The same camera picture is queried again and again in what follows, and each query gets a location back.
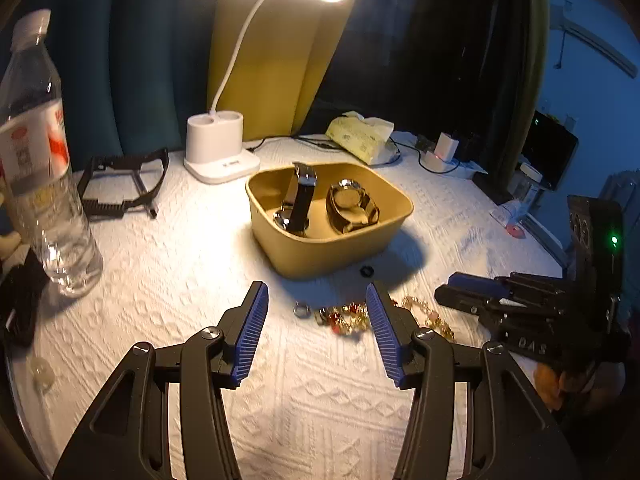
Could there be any black monitor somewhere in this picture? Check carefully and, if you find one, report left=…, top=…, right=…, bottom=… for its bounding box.
left=520, top=110, right=580, bottom=191

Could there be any olive curtain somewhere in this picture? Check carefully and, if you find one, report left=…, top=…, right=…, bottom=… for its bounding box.
left=505, top=0, right=551, bottom=196

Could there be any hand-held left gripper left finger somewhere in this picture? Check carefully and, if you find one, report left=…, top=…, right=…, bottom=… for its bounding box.
left=52, top=281, right=271, bottom=480

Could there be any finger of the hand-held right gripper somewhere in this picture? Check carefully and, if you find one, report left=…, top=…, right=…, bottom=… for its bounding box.
left=434, top=285, right=563, bottom=322
left=448, top=271, right=568, bottom=302

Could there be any white power strip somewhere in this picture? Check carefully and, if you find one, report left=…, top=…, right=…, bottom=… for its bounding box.
left=417, top=151, right=475, bottom=179

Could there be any dark sheer curtain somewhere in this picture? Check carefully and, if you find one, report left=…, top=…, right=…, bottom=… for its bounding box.
left=300, top=0, right=531, bottom=161

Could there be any yellow curtain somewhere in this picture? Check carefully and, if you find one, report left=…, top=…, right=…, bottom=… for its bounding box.
left=207, top=0, right=351, bottom=142

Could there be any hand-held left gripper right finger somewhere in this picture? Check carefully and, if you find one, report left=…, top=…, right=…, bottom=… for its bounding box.
left=365, top=282, right=583, bottom=480

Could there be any person's right hand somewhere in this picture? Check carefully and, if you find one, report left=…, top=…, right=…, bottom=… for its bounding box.
left=534, top=360, right=628, bottom=413

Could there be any white air conditioner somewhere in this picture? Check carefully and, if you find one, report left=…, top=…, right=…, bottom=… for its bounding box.
left=550, top=0, right=638, bottom=78

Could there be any yellow storage box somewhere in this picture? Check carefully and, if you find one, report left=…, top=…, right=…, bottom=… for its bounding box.
left=245, top=161, right=415, bottom=278

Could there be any black plastic frame part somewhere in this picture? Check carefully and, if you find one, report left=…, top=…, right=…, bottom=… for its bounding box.
left=76, top=147, right=171, bottom=220

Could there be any dark teal curtain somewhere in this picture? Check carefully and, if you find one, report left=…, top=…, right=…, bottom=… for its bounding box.
left=0, top=0, right=217, bottom=173

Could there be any gold pink bead bracelet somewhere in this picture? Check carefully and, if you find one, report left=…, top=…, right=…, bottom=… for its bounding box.
left=391, top=296, right=456, bottom=343

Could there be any black power adapter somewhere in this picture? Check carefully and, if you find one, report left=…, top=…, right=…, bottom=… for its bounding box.
left=457, top=132, right=484, bottom=163

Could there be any gold metal wristwatch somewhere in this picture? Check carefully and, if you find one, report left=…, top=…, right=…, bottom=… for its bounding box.
left=325, top=179, right=381, bottom=235

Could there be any black lamp cable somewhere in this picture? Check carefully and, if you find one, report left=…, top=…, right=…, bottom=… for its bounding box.
left=245, top=135, right=333, bottom=153

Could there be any black cable bundle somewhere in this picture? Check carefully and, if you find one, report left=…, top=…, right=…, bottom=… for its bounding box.
left=0, top=250, right=49, bottom=347

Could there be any yellow tissue pack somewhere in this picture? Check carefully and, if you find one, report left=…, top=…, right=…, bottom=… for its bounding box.
left=325, top=110, right=396, bottom=166

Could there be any flat black box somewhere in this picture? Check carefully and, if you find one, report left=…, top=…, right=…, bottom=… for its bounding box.
left=472, top=170, right=516, bottom=206

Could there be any white desk lamp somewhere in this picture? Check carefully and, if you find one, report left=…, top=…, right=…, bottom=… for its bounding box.
left=184, top=0, right=361, bottom=184

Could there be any black charger cable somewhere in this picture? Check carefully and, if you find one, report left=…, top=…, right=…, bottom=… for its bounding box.
left=382, top=139, right=453, bottom=174

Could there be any clear plastic water bottle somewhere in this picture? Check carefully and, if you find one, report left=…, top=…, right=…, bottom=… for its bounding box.
left=0, top=9, right=104, bottom=297

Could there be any black strap watch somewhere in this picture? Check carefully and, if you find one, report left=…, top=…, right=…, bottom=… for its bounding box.
left=273, top=162, right=318, bottom=238

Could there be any white charger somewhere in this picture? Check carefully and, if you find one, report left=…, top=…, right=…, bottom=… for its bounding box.
left=433, top=131, right=459, bottom=161

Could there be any small clear bead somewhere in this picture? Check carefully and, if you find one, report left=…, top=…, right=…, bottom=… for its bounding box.
left=31, top=357, right=54, bottom=389

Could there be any white textured tablecloth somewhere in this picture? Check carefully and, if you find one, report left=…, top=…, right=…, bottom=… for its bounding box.
left=10, top=135, right=568, bottom=480

